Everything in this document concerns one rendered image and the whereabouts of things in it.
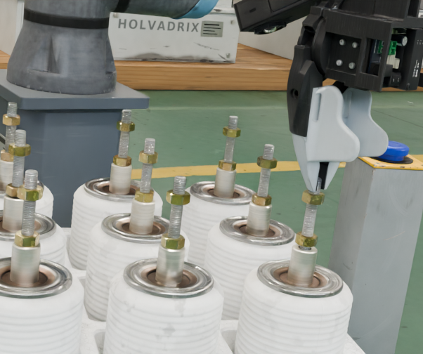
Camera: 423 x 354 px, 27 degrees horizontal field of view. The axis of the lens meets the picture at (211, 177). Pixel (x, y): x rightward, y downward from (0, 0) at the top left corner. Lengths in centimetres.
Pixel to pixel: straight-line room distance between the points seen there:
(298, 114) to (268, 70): 241
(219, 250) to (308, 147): 18
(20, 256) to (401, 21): 34
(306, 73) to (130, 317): 24
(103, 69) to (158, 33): 173
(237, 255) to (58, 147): 42
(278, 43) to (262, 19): 273
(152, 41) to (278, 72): 49
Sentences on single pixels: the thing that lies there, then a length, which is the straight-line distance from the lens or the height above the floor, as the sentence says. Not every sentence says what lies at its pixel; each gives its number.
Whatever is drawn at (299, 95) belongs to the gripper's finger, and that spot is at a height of 42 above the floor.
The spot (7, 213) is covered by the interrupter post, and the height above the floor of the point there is 27.
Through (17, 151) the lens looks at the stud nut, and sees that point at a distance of 80.
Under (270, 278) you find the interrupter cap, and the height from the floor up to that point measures 25.
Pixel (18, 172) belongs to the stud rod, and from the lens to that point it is 81.
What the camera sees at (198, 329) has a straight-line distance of 72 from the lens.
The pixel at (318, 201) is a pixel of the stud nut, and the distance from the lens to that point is 75.
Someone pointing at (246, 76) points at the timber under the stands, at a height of 5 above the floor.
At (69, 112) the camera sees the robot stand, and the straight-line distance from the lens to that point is 118.
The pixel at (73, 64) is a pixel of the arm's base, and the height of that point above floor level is 34.
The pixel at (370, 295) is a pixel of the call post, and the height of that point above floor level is 16.
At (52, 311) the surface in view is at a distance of 68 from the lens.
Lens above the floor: 54
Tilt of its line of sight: 16 degrees down
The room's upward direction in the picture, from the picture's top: 7 degrees clockwise
